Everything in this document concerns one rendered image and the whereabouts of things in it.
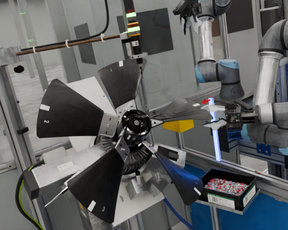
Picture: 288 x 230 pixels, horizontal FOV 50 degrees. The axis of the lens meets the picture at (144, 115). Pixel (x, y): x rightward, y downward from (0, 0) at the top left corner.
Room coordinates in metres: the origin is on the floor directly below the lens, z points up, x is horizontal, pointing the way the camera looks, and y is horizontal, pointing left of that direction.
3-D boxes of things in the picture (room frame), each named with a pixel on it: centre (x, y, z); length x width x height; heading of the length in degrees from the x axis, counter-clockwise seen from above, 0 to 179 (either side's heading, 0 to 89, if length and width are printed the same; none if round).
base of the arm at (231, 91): (1.88, -0.57, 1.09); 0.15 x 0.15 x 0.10
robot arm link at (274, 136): (1.04, -0.49, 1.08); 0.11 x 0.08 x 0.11; 38
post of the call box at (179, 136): (1.64, -0.18, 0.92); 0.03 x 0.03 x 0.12; 32
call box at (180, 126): (1.64, -0.18, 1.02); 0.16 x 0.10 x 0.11; 32
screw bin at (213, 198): (1.16, -0.28, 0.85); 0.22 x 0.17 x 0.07; 46
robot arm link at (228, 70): (1.88, -0.56, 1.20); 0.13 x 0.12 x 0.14; 66
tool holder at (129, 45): (1.20, -0.01, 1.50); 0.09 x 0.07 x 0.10; 67
